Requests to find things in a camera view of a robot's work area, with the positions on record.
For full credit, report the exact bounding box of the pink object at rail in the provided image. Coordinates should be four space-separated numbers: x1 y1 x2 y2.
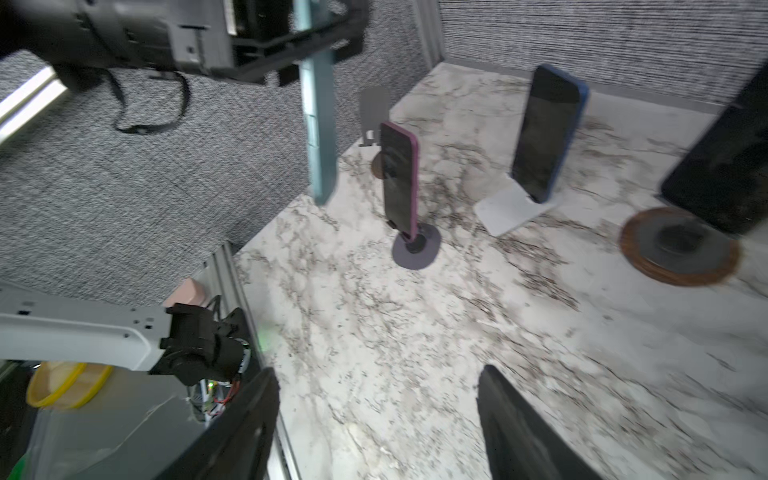
163 278 206 307

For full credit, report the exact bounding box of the wooden round-base phone stand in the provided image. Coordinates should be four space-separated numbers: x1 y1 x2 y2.
619 207 742 287

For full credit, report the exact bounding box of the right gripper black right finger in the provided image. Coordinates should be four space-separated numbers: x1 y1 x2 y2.
477 365 601 480

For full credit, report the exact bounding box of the teal-edged smartphone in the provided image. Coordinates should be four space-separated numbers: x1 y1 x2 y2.
292 0 339 207

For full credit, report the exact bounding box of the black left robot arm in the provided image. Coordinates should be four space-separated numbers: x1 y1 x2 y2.
1 1 369 385

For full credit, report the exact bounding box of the grey stand with wooden base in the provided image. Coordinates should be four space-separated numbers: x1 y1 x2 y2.
359 86 390 180

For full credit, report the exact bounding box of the pink-edged smartphone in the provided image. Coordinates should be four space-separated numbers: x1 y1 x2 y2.
380 121 419 242

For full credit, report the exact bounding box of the white folding phone stand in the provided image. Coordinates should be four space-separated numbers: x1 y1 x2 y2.
473 178 557 237

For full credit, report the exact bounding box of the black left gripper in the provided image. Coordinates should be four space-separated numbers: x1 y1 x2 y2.
227 1 369 84

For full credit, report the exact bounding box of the yellow tape roll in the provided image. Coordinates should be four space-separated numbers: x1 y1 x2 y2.
26 361 114 410

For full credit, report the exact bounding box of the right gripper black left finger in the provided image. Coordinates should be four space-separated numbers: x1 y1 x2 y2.
157 367 280 480

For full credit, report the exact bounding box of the blue-edged smartphone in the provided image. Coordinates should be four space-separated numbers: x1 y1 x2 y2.
510 64 589 204

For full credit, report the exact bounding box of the purple round-base phone stand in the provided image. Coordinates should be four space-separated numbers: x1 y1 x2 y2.
392 224 442 271

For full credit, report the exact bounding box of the black smartphone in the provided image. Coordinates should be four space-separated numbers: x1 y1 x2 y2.
660 66 767 235

